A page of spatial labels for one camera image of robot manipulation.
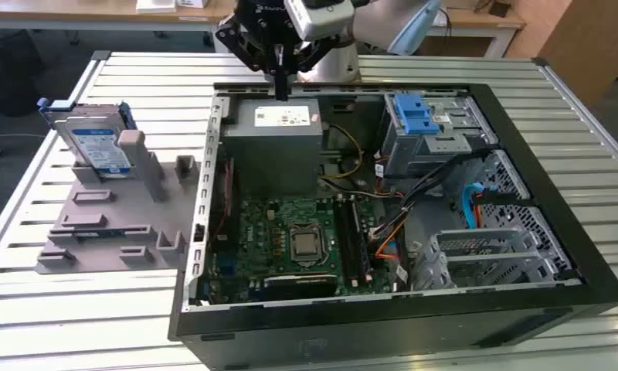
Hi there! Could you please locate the black RAM slot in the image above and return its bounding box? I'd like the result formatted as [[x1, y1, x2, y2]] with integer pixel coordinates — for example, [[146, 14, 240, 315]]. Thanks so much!
[[334, 195, 356, 285], [344, 195, 367, 285]]

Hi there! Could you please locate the blue plastic drive latch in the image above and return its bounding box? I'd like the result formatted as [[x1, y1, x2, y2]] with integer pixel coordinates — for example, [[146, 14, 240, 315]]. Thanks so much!
[[394, 92, 444, 135]]

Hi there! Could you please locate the green motherboard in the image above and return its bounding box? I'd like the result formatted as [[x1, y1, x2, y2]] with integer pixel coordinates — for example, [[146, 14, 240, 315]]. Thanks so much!
[[208, 195, 394, 305]]

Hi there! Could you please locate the wooden cabinet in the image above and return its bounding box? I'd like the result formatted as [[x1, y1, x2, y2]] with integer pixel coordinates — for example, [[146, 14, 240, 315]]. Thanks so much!
[[504, 0, 618, 107]]

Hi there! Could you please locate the grey power supply unit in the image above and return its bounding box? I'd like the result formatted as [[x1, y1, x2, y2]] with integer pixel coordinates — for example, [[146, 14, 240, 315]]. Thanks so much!
[[220, 97, 326, 198]]

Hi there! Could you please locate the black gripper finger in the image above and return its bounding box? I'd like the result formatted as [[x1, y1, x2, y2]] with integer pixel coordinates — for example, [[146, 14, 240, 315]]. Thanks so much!
[[215, 13, 284, 102], [283, 33, 343, 102]]

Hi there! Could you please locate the orange wire bundle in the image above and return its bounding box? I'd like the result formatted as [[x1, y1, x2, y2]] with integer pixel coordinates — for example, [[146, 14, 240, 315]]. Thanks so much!
[[375, 237, 403, 260]]

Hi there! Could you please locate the silver CPU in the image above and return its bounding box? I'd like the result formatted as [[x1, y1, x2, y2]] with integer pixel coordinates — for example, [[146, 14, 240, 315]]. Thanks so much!
[[292, 233, 324, 260]]

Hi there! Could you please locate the dark RAM stick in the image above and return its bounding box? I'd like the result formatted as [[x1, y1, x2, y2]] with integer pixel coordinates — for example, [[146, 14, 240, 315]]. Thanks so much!
[[71, 228, 126, 237], [351, 197, 375, 276]]

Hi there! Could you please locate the pale grey wrist camera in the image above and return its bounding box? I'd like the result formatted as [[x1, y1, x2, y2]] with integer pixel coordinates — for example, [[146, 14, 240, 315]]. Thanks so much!
[[283, 0, 358, 41]]

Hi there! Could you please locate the CPU socket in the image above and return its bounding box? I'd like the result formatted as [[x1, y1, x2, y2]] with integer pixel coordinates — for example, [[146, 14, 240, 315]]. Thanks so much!
[[287, 222, 331, 267]]

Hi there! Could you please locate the black graphics card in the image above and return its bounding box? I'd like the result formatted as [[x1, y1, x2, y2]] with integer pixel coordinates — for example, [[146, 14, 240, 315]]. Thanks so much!
[[262, 272, 340, 301]]

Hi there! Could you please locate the grey parts rack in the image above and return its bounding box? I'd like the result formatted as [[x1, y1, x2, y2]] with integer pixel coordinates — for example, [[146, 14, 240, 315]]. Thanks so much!
[[35, 130, 206, 275]]

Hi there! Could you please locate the thin red wire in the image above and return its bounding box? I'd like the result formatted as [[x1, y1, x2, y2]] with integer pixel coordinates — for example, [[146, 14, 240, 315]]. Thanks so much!
[[216, 156, 239, 243]]

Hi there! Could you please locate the metal disk bay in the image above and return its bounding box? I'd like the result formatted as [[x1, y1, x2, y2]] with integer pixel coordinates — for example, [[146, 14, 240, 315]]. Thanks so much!
[[425, 226, 571, 290]]

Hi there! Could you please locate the wooden desk white frame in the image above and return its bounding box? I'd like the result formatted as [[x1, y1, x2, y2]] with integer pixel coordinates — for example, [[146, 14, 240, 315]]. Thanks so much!
[[0, 0, 220, 49], [339, 5, 527, 59]]

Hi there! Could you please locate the hard disk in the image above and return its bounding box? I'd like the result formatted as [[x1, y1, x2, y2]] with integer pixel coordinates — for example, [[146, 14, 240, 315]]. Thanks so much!
[[39, 98, 135, 179]]

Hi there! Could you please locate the flat blue data wire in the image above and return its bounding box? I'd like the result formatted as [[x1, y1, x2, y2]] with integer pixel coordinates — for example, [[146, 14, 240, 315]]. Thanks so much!
[[461, 182, 489, 230]]

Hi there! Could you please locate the yellow wire bundle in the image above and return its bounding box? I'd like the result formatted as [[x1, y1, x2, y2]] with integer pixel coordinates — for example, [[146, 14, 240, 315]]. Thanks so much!
[[318, 122, 367, 182]]

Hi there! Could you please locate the power wire with black connector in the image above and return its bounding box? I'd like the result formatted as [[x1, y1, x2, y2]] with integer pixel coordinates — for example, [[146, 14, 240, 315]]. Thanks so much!
[[472, 186, 536, 230]]

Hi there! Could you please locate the metal optical drive cage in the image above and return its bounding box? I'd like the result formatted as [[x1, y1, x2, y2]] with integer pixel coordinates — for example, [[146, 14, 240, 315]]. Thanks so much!
[[380, 92, 499, 179]]

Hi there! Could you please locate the black PC case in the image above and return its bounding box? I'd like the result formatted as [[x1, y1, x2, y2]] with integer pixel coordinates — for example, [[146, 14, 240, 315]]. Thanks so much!
[[167, 81, 618, 371]]

